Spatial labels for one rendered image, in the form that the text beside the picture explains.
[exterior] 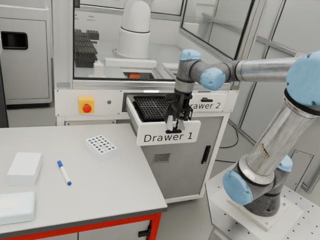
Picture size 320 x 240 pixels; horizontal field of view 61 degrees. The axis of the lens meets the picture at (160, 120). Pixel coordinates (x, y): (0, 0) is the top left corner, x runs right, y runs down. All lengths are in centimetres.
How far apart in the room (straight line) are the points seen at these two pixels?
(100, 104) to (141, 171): 43
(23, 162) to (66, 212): 26
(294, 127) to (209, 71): 34
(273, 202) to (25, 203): 84
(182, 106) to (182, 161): 81
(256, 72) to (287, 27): 191
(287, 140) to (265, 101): 219
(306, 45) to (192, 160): 145
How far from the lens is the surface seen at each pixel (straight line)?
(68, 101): 138
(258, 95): 303
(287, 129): 77
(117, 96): 140
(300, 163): 204
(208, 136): 178
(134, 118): 128
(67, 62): 131
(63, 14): 125
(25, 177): 108
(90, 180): 110
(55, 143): 130
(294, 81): 71
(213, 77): 93
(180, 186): 197
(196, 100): 155
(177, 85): 105
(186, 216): 208
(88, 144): 123
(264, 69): 94
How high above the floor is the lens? 151
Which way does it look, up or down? 29 degrees down
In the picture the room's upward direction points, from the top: 10 degrees clockwise
